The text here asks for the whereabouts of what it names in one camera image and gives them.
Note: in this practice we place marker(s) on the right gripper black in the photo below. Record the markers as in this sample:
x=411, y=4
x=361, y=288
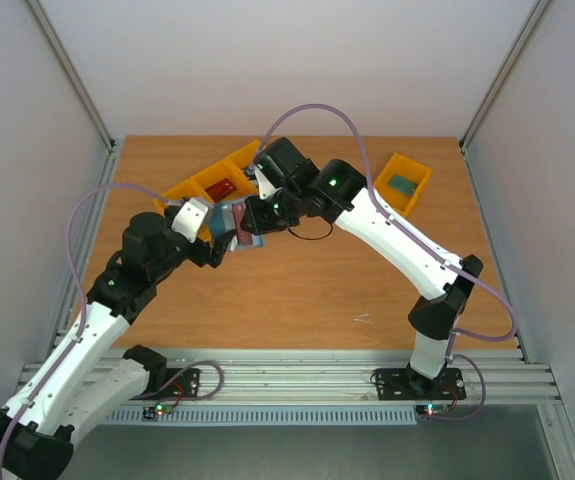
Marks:
x=250, y=220

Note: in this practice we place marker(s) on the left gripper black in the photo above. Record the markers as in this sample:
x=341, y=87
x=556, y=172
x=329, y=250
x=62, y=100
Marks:
x=201, y=257

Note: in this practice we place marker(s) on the teal leather card holder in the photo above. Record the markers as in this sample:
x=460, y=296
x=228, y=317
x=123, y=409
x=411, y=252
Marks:
x=227, y=216

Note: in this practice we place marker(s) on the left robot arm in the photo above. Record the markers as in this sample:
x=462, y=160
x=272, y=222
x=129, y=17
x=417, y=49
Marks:
x=45, y=421

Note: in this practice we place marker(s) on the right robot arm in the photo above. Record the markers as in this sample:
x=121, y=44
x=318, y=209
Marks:
x=292, y=187

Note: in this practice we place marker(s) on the red credit card in bin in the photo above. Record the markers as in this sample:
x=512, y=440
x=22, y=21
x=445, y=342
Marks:
x=220, y=190

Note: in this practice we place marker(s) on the green credit card in bin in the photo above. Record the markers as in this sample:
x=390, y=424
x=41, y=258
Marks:
x=402, y=185

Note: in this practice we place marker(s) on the yellow three-compartment bin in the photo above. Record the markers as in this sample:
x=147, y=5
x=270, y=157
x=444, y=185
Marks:
x=215, y=162

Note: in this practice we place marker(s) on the small yellow bin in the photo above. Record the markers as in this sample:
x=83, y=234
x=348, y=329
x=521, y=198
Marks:
x=411, y=169

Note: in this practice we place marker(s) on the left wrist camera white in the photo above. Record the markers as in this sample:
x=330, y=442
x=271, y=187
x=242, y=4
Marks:
x=194, y=213

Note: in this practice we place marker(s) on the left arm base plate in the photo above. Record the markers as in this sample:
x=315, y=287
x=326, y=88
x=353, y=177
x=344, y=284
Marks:
x=173, y=384

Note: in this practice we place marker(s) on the grey slotted cable duct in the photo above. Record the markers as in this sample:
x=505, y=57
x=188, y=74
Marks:
x=247, y=416

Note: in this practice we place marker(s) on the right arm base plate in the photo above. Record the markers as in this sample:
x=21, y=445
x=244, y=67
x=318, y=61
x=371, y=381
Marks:
x=398, y=384

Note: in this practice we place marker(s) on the left aluminium corner post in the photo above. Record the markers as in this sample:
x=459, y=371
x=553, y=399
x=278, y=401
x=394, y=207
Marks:
x=66, y=64

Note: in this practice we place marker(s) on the aluminium corner post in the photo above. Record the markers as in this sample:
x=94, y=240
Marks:
x=66, y=64
x=535, y=17

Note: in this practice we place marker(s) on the aluminium rail frame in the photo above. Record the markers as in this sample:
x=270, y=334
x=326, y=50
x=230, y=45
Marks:
x=342, y=377

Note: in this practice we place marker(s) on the right aluminium corner post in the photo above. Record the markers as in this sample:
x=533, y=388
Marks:
x=535, y=17

